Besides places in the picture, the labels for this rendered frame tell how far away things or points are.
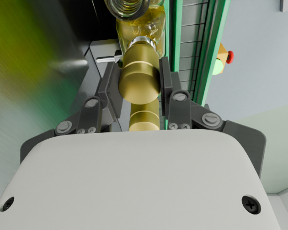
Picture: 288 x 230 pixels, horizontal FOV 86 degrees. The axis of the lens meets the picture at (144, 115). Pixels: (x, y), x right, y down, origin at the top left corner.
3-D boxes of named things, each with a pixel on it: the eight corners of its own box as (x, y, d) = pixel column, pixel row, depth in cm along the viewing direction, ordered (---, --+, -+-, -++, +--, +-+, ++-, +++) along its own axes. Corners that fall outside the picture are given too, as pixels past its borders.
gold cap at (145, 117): (158, 112, 21) (159, 140, 18) (132, 112, 21) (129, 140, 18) (159, 92, 18) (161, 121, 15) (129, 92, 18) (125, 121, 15)
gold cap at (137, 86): (119, 45, 14) (111, 73, 11) (158, 41, 14) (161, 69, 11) (127, 78, 17) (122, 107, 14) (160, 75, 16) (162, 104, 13)
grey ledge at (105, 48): (97, 31, 45) (86, 49, 37) (127, 27, 44) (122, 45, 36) (141, 164, 116) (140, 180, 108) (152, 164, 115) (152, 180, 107)
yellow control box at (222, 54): (198, 44, 50) (204, 55, 45) (222, 41, 49) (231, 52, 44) (195, 63, 55) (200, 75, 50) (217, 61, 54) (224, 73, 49)
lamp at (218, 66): (207, 58, 46) (210, 64, 44) (223, 57, 45) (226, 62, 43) (205, 71, 49) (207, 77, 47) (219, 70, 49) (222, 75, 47)
